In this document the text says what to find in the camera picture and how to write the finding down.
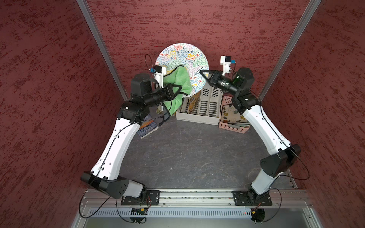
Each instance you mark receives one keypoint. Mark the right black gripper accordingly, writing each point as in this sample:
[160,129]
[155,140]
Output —
[216,78]

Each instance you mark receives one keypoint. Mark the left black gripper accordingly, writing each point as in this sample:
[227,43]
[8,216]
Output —
[172,94]

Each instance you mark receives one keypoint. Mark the green microfiber cloth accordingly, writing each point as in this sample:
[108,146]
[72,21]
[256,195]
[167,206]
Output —
[179,77]

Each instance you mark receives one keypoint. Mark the square floral plate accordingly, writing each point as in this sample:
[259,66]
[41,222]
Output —
[230,115]

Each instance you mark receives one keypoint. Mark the round colourful squiggle plate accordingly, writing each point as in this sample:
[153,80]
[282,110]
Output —
[189,56]

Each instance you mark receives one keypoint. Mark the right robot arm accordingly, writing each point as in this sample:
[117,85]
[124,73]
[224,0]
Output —
[282,154]

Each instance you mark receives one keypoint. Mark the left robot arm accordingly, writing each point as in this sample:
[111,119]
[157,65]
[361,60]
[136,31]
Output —
[145,93]

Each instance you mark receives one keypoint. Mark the yellow magazine in organizer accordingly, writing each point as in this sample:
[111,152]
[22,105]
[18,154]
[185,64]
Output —
[193,102]

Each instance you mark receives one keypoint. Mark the white magazine file organizer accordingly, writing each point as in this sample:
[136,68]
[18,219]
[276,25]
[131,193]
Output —
[208,109]

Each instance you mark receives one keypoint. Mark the blue sunset book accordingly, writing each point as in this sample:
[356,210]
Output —
[147,127]

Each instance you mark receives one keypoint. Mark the pink plastic basket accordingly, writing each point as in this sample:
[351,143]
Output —
[238,128]

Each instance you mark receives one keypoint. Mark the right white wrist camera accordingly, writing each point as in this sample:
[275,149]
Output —
[226,62]

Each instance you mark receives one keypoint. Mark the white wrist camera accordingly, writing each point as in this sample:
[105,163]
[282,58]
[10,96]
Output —
[159,73]
[226,62]

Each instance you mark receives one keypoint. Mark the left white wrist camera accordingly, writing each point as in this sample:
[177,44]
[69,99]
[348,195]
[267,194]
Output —
[159,73]

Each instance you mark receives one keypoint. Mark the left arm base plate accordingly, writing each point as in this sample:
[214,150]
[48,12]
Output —
[147,198]

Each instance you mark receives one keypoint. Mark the left aluminium corner post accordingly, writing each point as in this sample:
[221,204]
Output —
[87,14]

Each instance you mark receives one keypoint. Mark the aluminium corner post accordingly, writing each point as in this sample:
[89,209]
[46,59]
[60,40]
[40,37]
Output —
[298,31]
[87,14]

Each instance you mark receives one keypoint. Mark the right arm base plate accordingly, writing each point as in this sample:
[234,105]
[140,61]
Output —
[251,198]

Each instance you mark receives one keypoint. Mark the right aluminium corner post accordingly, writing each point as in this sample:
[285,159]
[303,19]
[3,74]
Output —
[298,31]

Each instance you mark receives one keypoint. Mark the aluminium mounting rail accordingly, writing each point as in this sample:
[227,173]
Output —
[202,198]

